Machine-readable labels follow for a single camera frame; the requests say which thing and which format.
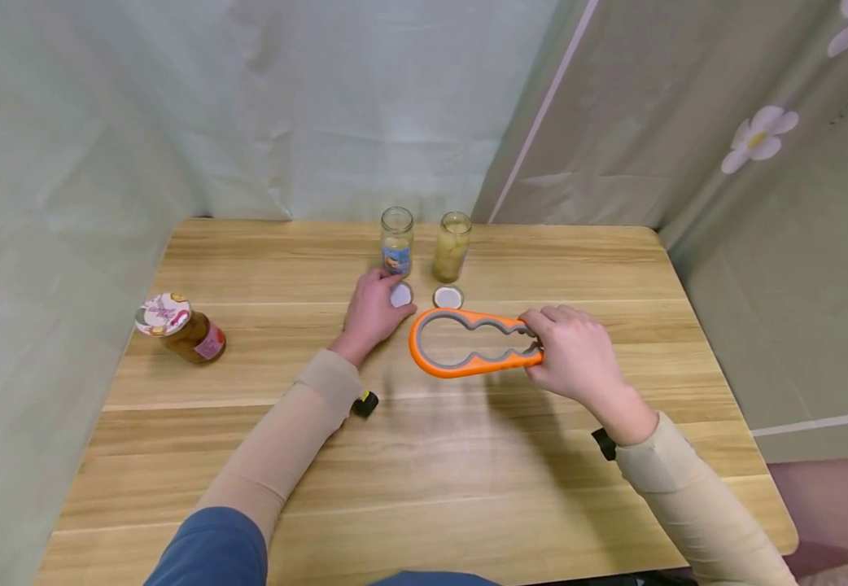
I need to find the person's left hand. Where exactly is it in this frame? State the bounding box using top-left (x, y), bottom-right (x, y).
top-left (328, 268), bottom-right (418, 368)

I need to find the person's right hand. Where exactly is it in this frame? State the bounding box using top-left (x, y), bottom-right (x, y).
top-left (518, 304), bottom-right (635, 409)

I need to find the orange jar opener tool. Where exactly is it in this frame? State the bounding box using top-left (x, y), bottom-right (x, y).
top-left (408, 308), bottom-right (545, 379)

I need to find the person's left forearm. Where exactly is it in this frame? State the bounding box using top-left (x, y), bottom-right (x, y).
top-left (143, 348), bottom-right (365, 586)

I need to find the person's right forearm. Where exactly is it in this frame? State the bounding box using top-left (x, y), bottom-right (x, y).
top-left (591, 382), bottom-right (801, 586)

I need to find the blue label glass jar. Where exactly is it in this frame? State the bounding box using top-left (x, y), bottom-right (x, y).
top-left (380, 206), bottom-right (415, 278)

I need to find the glass jar of yellow fruit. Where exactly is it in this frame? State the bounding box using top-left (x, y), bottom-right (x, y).
top-left (431, 212), bottom-right (473, 284)

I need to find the brown jar with patterned lid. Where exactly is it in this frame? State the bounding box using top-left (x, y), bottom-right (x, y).
top-left (133, 292), bottom-right (227, 365)

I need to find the person's body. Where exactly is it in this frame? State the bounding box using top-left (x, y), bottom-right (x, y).
top-left (369, 571), bottom-right (502, 586)

